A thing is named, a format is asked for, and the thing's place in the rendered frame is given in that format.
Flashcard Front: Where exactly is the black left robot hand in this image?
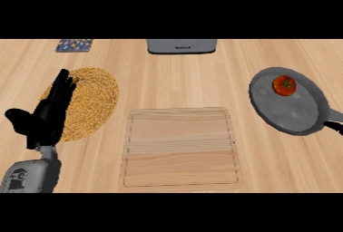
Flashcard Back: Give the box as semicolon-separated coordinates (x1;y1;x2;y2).
5;68;79;150

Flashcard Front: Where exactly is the pale wooden cutting board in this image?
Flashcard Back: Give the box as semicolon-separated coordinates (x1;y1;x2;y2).
122;107;242;189

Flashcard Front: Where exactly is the grey frying pan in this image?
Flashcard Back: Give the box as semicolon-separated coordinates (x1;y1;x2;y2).
249;66;343;137

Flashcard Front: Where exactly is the red tomato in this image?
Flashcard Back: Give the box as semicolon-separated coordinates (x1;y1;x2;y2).
273;74;298;97

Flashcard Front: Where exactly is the round woven yellow placemat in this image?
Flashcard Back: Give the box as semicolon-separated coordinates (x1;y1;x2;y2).
39;67;122;142

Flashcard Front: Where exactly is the colourful patterned square mat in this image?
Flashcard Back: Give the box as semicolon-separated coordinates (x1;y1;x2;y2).
55;39;95;53

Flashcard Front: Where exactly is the grey appliance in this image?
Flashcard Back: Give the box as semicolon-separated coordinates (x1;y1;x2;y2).
147;39;219;55

